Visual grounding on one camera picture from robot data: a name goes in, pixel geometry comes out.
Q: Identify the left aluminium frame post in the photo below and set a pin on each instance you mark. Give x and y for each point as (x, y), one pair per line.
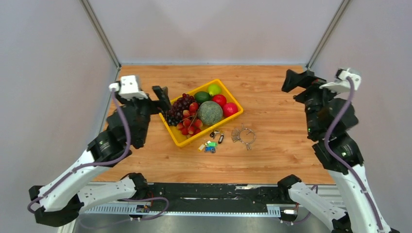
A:
(86, 4)

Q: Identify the right aluminium frame post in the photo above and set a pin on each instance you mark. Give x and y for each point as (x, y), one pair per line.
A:
(342, 8)

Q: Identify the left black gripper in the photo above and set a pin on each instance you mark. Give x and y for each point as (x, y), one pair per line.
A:
(164, 103)

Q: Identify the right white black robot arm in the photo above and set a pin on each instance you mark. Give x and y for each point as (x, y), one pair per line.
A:
(329, 116)

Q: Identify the light green lime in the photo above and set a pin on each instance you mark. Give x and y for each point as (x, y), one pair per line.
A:
(214, 89)

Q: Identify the dark purple grape bunch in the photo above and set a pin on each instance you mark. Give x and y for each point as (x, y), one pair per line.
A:
(176, 114)

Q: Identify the green netted melon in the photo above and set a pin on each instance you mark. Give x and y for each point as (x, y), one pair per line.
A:
(210, 113)

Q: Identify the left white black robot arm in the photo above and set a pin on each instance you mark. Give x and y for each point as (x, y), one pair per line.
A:
(62, 201)

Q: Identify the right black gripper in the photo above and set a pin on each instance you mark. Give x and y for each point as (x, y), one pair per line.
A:
(303, 80)

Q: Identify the pink red apple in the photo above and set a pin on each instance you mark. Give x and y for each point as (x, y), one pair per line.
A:
(229, 109)

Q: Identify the dark green avocado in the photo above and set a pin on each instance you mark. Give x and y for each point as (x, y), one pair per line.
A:
(202, 97)

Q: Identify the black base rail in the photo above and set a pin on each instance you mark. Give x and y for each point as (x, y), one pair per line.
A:
(214, 199)

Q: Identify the aluminium frame post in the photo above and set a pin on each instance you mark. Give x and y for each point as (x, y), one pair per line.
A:
(342, 8)
(86, 4)

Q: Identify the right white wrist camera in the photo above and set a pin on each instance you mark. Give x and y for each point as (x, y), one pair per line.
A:
(346, 79)

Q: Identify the yellow plastic tray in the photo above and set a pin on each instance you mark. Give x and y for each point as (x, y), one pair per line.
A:
(181, 140)

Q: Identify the pile of coloured tagged keys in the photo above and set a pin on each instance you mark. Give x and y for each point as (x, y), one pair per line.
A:
(209, 147)

